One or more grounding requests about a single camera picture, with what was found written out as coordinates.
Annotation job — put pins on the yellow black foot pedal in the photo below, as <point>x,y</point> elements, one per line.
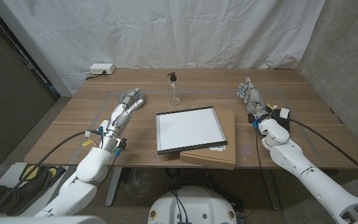
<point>26,172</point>

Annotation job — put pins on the small black-framed whiteboard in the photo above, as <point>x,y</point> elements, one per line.
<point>188,129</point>

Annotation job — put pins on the flat brown cardboard box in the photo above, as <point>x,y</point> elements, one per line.
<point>229,130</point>

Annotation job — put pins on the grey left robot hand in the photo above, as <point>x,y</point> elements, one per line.
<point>123,113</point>

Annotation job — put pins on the white power outlet box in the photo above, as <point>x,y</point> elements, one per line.
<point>102,68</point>

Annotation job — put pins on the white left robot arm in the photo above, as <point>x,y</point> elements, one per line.
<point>73,193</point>

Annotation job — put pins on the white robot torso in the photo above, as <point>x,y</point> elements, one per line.
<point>191,205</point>

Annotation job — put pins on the dark person shoe and leg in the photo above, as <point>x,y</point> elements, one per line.
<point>26,193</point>

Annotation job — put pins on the white cloth backdrop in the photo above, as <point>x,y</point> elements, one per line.
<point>166,31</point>

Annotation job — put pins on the small black box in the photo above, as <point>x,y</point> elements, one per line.
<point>284,123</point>

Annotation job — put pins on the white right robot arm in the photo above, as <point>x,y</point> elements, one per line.
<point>309,177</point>

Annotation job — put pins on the clear pump spray bottle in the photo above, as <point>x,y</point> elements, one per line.
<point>174,93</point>

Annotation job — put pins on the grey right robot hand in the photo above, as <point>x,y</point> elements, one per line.
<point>255,101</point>

